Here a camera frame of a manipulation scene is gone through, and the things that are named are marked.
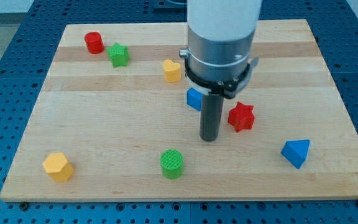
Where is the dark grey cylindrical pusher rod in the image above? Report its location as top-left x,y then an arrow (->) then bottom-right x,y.
200,95 -> 224,141

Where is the red star block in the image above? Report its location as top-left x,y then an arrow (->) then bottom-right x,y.
227,101 -> 255,133

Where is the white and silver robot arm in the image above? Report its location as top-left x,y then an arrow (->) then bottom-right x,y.
179,0 -> 262,141

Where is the blue cube block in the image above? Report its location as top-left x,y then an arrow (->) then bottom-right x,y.
186,88 -> 202,111

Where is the green star block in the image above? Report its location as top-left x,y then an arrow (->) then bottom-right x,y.
107,42 -> 130,68

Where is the yellow heart block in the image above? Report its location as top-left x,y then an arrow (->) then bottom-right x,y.
163,59 -> 181,83

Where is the green cylinder block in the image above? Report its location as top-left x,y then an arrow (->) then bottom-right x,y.
160,149 -> 184,179

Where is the blue triangular prism block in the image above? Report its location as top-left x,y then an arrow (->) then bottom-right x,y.
281,139 -> 311,169

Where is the light wooden board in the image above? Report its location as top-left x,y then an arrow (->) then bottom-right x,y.
0,19 -> 358,202

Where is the red cylinder block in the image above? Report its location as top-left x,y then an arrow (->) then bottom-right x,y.
84,32 -> 104,54

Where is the yellow hexagon block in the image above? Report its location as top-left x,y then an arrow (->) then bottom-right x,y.
42,152 -> 74,182

